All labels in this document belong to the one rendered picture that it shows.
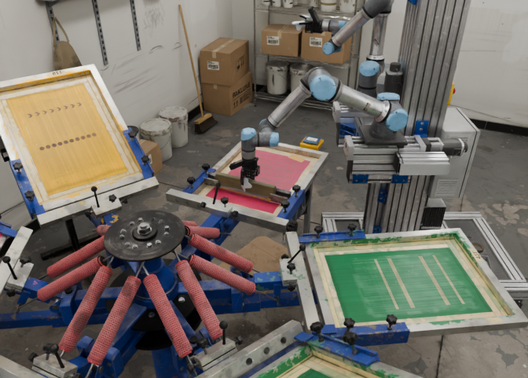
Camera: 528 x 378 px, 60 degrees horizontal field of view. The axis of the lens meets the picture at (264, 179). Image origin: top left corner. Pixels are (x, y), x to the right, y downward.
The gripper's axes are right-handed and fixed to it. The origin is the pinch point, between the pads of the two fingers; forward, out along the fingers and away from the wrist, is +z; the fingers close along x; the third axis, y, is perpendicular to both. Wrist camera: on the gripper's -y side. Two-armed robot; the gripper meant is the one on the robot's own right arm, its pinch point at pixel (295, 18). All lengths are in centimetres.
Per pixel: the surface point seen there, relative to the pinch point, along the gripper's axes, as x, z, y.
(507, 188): 114, -169, 185
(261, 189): -114, -26, 50
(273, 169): -82, -19, 62
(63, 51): -40, 181, 30
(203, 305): -205, -50, 23
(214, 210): -145, -17, 42
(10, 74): -87, 184, 28
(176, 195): -139, 11, 45
